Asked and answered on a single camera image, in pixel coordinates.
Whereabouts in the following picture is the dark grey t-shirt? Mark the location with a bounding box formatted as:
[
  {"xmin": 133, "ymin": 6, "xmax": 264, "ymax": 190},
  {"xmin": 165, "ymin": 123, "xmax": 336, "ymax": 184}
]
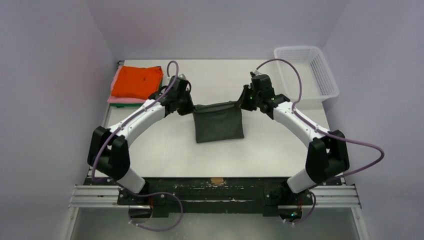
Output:
[{"xmin": 192, "ymin": 101, "xmax": 245, "ymax": 144}]

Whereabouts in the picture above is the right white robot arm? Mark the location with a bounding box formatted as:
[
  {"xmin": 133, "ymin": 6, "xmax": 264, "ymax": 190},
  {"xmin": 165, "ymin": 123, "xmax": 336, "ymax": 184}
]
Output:
[{"xmin": 237, "ymin": 74, "xmax": 350, "ymax": 204}]

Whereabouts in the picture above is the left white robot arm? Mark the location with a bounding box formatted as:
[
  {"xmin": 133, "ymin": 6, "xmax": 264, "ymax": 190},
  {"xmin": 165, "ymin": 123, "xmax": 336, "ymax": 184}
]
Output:
[{"xmin": 87, "ymin": 74, "xmax": 194, "ymax": 205}]

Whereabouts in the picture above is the folded pink t-shirt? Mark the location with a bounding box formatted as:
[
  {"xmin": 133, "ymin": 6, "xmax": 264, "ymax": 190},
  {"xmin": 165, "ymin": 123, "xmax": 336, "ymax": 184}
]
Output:
[{"xmin": 106, "ymin": 67, "xmax": 148, "ymax": 105}]

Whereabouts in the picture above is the white plastic basket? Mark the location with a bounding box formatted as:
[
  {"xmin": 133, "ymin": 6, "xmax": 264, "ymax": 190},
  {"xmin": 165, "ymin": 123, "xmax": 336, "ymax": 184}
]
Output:
[{"xmin": 273, "ymin": 46, "xmax": 340, "ymax": 102}]

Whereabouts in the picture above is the folded green t-shirt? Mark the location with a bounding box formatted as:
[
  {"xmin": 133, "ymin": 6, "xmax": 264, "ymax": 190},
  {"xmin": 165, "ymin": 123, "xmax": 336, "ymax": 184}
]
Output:
[{"xmin": 109, "ymin": 66, "xmax": 163, "ymax": 109}]

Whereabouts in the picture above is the brown tape piece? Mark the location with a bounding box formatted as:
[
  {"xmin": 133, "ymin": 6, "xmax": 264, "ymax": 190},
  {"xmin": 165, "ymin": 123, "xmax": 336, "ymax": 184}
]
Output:
[{"xmin": 210, "ymin": 177, "xmax": 225, "ymax": 186}]

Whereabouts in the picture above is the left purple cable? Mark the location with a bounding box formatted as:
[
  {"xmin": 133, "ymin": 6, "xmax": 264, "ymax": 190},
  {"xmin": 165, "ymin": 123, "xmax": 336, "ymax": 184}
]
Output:
[{"xmin": 91, "ymin": 60, "xmax": 184, "ymax": 232}]

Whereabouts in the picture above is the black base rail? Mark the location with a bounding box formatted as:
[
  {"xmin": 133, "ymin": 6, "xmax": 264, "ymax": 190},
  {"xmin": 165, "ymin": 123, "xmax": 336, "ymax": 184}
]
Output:
[{"xmin": 118, "ymin": 177, "xmax": 314, "ymax": 221}]

